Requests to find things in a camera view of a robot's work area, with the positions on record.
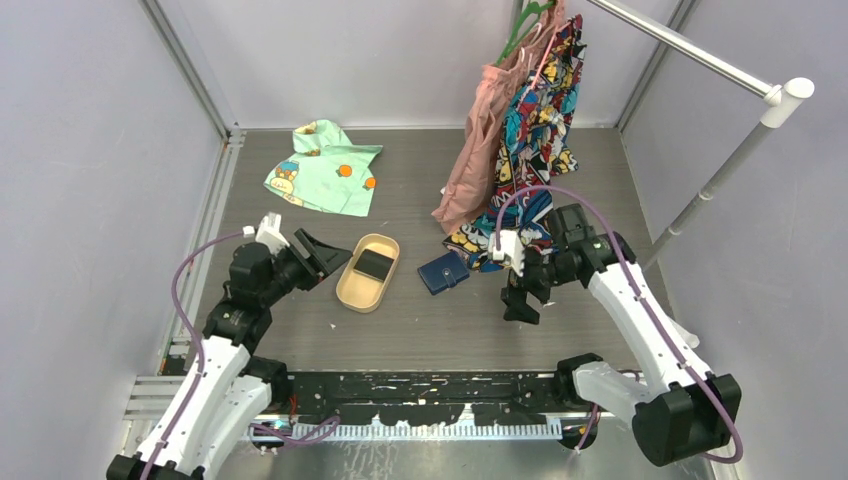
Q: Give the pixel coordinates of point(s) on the green cartoon child shirt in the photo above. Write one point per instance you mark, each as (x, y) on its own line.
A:
(327, 171)

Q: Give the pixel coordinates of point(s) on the colourful comic print garment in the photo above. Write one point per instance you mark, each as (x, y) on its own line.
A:
(532, 150)

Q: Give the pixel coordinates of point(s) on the green clothes hanger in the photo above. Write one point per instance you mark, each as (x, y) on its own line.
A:
(526, 14)

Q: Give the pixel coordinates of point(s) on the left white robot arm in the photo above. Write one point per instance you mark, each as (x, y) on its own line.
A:
(228, 386)

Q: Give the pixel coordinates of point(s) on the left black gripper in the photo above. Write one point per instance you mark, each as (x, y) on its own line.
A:
(319, 263)

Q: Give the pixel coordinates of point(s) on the navy blue card holder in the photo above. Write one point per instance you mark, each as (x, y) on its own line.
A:
(444, 272)

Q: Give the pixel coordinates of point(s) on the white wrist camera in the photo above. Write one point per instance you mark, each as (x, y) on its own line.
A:
(506, 249)
(268, 233)

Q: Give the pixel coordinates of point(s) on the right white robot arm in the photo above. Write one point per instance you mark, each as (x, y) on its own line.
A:
(679, 408)

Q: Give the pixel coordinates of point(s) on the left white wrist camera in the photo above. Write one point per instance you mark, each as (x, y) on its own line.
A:
(268, 233)

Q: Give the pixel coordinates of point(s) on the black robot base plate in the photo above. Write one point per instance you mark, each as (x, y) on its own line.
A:
(425, 398)

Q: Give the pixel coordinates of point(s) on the white clothes rack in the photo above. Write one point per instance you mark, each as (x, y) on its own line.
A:
(758, 273)

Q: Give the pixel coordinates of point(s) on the beige oval tray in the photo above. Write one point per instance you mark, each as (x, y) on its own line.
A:
(358, 292)

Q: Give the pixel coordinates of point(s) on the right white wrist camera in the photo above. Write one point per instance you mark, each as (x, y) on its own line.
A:
(506, 249)

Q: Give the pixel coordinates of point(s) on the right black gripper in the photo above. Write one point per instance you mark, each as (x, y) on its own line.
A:
(515, 296)

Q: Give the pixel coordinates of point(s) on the pink hanging garment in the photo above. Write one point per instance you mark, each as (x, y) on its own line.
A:
(471, 181)

